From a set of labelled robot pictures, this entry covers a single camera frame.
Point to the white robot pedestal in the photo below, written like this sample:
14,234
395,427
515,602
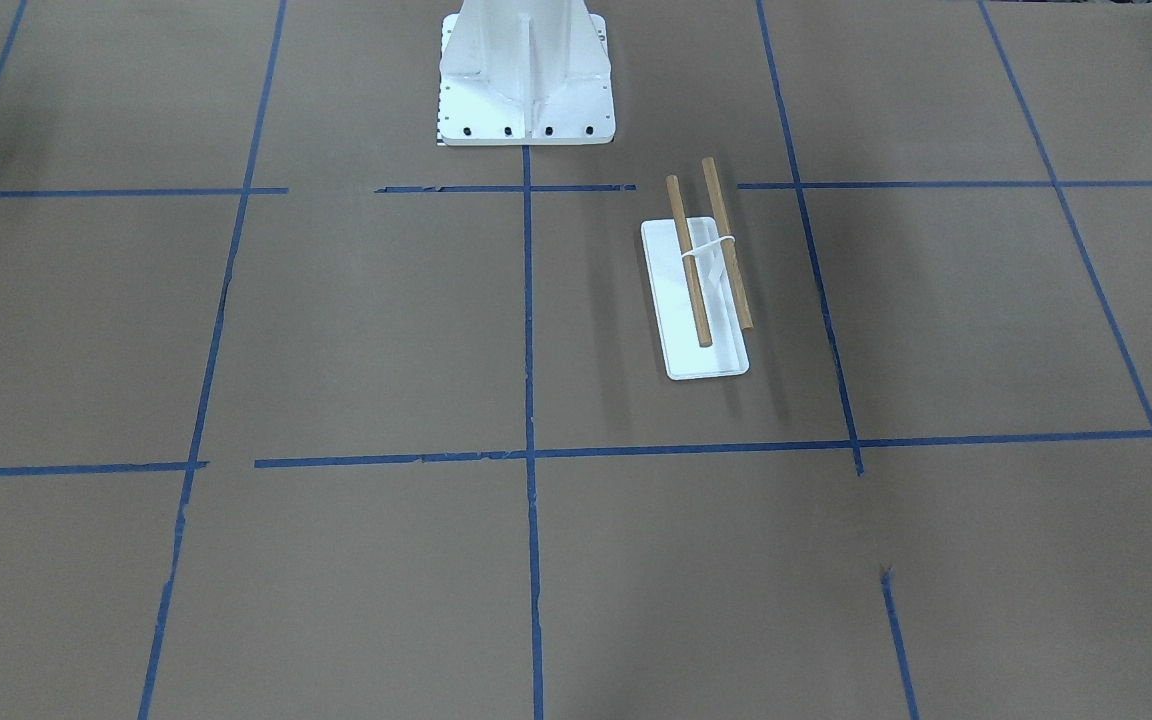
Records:
525,73

